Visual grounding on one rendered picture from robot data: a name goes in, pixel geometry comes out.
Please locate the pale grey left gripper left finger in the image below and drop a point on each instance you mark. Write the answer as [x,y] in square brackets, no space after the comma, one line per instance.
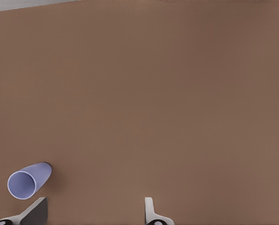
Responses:
[33,212]

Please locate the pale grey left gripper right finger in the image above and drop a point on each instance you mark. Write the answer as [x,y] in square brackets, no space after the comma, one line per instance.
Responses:
[149,211]

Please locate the purple cup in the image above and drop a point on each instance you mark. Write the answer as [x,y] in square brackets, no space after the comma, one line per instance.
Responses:
[26,181]

